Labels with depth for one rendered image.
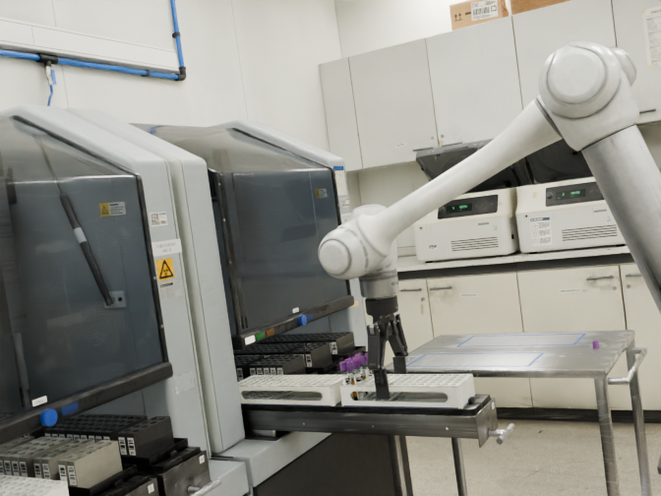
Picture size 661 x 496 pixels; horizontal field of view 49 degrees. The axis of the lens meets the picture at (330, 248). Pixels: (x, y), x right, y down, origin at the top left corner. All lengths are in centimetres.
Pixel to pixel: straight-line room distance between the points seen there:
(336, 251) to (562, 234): 255
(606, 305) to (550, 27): 151
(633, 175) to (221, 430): 107
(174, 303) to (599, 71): 99
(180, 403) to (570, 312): 262
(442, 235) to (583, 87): 283
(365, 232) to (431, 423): 45
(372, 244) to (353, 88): 318
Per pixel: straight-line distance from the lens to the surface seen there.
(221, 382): 178
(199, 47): 374
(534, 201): 392
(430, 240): 408
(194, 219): 173
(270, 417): 182
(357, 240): 145
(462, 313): 407
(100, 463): 150
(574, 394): 402
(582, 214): 385
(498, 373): 189
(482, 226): 397
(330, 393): 173
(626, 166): 134
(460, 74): 432
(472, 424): 159
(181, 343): 167
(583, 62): 130
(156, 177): 166
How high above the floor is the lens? 127
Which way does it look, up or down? 3 degrees down
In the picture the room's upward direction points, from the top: 8 degrees counter-clockwise
